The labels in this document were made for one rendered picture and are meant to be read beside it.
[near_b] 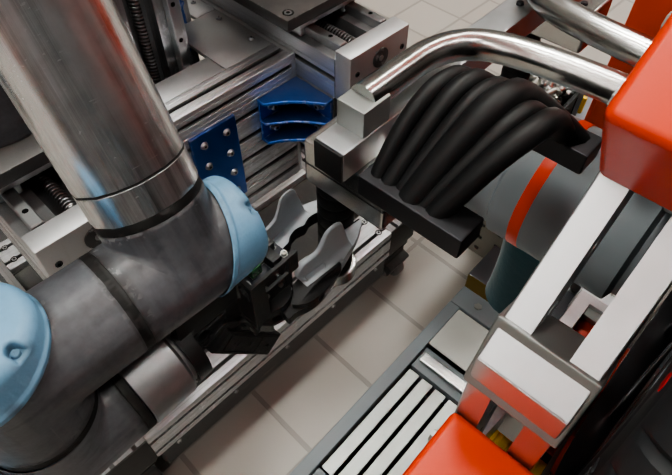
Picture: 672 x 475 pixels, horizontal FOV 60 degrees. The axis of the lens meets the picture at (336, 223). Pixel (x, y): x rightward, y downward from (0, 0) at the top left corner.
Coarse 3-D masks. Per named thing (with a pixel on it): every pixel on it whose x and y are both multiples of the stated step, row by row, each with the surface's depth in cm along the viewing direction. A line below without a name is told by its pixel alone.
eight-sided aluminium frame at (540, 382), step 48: (624, 192) 31; (576, 240) 32; (528, 288) 33; (624, 288) 31; (528, 336) 33; (576, 336) 34; (624, 336) 31; (480, 384) 36; (528, 384) 33; (576, 384) 32; (528, 432) 35
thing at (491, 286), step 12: (504, 240) 83; (504, 252) 83; (516, 252) 80; (504, 264) 84; (516, 264) 81; (528, 264) 80; (492, 276) 90; (504, 276) 85; (516, 276) 83; (528, 276) 82; (492, 288) 90; (504, 288) 87; (516, 288) 85; (492, 300) 91; (504, 300) 88
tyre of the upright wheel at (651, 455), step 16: (656, 304) 76; (624, 352) 74; (656, 384) 31; (656, 400) 28; (640, 416) 29; (656, 416) 26; (624, 432) 30; (640, 432) 27; (656, 432) 26; (560, 448) 66; (608, 448) 32; (624, 448) 28; (640, 448) 27; (656, 448) 26; (592, 464) 32; (608, 464) 29; (624, 464) 27; (640, 464) 26; (656, 464) 26
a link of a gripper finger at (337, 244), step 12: (336, 228) 51; (348, 228) 56; (360, 228) 56; (324, 240) 51; (336, 240) 53; (348, 240) 55; (324, 252) 52; (336, 252) 54; (348, 252) 55; (300, 264) 51; (312, 264) 52; (324, 264) 53; (300, 276) 52; (312, 276) 53
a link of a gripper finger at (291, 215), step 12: (288, 192) 54; (288, 204) 54; (300, 204) 56; (312, 204) 58; (276, 216) 54; (288, 216) 55; (300, 216) 57; (312, 216) 57; (276, 228) 55; (288, 228) 56; (300, 228) 57; (276, 240) 55; (288, 240) 55
